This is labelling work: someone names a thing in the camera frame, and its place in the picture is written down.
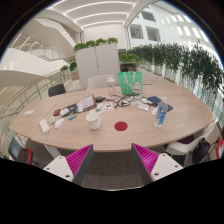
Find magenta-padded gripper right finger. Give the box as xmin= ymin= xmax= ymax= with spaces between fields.
xmin=130 ymin=142 xmax=184 ymax=186

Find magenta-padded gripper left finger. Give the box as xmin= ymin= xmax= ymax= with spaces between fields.
xmin=43 ymin=143 xmax=95 ymax=187

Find clear blue-labelled water bottle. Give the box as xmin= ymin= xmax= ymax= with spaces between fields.
xmin=153 ymin=96 xmax=169 ymax=129

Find white shell chair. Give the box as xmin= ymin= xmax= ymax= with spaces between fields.
xmin=165 ymin=121 xmax=218 ymax=158

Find black backpack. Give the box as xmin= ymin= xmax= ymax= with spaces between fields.
xmin=192 ymin=137 xmax=212 ymax=164

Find white computer mouse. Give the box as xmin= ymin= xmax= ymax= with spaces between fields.
xmin=53 ymin=117 xmax=65 ymax=129

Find white power strip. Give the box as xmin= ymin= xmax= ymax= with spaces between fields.
xmin=38 ymin=118 xmax=51 ymax=135

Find black and red chair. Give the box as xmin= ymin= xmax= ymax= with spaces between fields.
xmin=8 ymin=137 xmax=34 ymax=165

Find white ceramic mug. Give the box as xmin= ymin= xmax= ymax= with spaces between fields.
xmin=85 ymin=109 xmax=103 ymax=131

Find small white box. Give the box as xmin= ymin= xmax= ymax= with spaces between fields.
xmin=59 ymin=107 xmax=71 ymax=117

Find flat round red coaster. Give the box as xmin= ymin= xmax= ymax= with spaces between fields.
xmin=113 ymin=121 xmax=129 ymax=132

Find black tablet case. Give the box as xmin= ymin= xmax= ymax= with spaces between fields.
xmin=64 ymin=103 xmax=79 ymax=116

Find white plastic packet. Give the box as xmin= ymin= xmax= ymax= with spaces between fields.
xmin=137 ymin=101 xmax=151 ymax=112

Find dark blue notebook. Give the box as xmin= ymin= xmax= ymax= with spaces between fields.
xmin=147 ymin=95 xmax=174 ymax=113

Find brown folder with papers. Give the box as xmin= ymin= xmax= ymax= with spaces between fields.
xmin=75 ymin=94 xmax=98 ymax=113

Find white sticker sheet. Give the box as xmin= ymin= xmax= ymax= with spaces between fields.
xmin=95 ymin=101 xmax=114 ymax=113

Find small black power bank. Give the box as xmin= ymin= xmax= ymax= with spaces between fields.
xmin=94 ymin=95 xmax=107 ymax=103

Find black office chair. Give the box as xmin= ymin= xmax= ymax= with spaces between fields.
xmin=47 ymin=83 xmax=67 ymax=98

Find green tote bag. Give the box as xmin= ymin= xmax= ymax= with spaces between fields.
xmin=116 ymin=71 xmax=144 ymax=97

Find clear shaker bottle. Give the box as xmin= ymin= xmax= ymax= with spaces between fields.
xmin=106 ymin=74 xmax=117 ymax=98

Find brown planter with green plants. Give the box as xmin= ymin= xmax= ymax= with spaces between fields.
xmin=59 ymin=61 xmax=80 ymax=82

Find long green plant hedge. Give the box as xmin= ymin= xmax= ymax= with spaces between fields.
xmin=128 ymin=41 xmax=224 ymax=101

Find tall white cabinet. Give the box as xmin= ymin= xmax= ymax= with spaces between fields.
xmin=74 ymin=43 xmax=121 ymax=89

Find low planter with plants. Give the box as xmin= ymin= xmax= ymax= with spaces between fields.
xmin=119 ymin=53 xmax=140 ymax=73

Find green plants atop cabinet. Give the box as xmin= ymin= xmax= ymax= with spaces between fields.
xmin=73 ymin=37 xmax=119 ymax=53

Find tangled black cables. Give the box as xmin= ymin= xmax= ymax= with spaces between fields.
xmin=113 ymin=94 xmax=138 ymax=108

